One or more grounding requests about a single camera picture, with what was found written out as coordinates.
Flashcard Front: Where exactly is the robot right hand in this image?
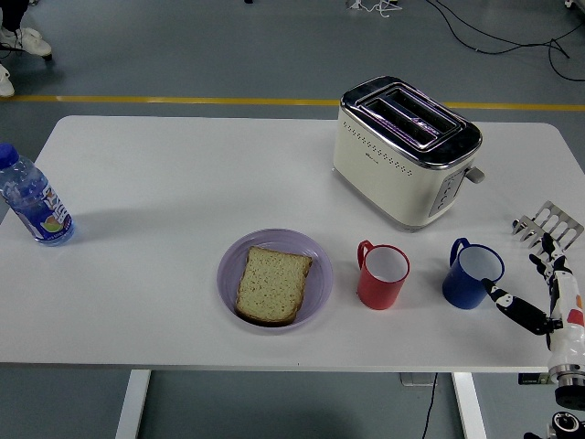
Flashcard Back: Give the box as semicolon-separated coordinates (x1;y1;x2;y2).
482;231;585;371

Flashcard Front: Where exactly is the blue cup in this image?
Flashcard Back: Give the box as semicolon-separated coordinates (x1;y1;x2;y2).
441;237;505;310

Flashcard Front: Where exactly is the red cup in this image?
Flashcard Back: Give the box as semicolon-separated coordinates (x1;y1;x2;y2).
356;239;411;312

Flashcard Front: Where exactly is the bread slice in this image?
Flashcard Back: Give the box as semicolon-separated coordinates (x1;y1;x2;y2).
234;245;314;327

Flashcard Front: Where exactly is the metal toast rack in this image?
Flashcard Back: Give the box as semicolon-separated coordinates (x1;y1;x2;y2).
511;199;585;257

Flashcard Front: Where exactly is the white table leg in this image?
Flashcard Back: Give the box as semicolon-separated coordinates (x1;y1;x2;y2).
451;371;488;439
113;369;152;439

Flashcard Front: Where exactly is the grey box under table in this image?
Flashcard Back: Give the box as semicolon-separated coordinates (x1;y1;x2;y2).
399;372;438;388

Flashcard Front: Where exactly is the cream chrome toaster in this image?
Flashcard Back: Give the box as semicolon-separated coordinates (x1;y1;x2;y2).
332;75;485;233

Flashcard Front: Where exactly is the purple plate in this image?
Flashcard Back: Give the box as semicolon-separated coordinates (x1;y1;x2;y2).
216;228;335;337

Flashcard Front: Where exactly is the clear blue-capped drink bottle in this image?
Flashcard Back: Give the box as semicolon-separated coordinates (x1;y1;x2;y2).
0;142;76;247

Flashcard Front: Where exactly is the person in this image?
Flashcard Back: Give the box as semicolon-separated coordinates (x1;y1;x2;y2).
0;63;16;98
0;0;53;59

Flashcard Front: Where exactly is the black cable under table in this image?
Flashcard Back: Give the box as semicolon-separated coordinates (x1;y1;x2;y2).
420;372;439;439

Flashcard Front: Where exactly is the black floor cable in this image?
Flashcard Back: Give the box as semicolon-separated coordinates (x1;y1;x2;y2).
424;0;585;82

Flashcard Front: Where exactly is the white floor cable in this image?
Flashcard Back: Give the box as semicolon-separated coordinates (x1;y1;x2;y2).
345;0;403;20

